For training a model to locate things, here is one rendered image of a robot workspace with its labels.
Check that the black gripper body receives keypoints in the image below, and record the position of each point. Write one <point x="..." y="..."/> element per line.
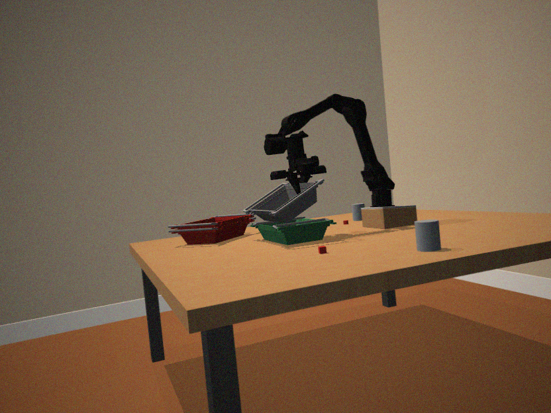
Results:
<point x="290" y="173"/>

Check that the green plastic tray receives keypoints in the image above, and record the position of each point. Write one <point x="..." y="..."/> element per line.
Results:
<point x="294" y="234"/>

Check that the grey cylinder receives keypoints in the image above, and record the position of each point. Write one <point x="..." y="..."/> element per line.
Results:
<point x="428" y="235"/>
<point x="356" y="211"/>

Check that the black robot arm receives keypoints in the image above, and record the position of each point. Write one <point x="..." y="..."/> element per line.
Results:
<point x="354" y="111"/>

